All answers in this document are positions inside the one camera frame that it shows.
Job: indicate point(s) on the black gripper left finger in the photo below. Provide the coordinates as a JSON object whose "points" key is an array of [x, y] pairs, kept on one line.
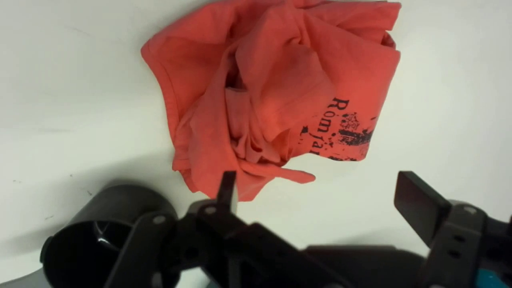
{"points": [[227, 195]]}

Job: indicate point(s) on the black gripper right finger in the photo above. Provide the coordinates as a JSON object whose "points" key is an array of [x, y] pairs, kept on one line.
{"points": [[419, 205]]}

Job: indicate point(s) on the orange towel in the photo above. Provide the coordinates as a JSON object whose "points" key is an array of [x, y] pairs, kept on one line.
{"points": [[251, 83]]}

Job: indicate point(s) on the black cooking pot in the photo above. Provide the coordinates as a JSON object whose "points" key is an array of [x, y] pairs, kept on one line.
{"points": [[112, 241]]}

